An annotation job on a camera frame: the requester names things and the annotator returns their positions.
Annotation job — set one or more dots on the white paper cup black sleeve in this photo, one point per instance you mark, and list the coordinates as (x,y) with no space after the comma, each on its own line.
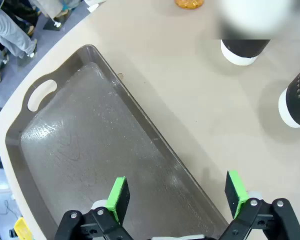
(298,102)
(242,52)

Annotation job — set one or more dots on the iced coffee clear plastic cup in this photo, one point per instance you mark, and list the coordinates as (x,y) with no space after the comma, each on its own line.
(189,3)

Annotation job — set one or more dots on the person in grey trousers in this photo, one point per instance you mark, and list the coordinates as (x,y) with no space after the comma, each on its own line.
(11,35)

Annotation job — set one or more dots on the dark brown plastic serving tray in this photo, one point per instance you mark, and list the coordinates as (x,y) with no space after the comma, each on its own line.
(95,140)

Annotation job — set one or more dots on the person in dark clothes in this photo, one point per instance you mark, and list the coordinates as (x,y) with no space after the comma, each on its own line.
(20,11)

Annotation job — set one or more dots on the yellow plastic object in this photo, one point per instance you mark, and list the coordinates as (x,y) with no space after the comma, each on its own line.
(22,228)

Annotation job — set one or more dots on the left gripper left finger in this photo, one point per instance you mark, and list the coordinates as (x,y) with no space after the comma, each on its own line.
(118,197)

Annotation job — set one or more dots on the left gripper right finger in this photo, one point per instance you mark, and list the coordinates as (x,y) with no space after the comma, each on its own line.
(236,191)

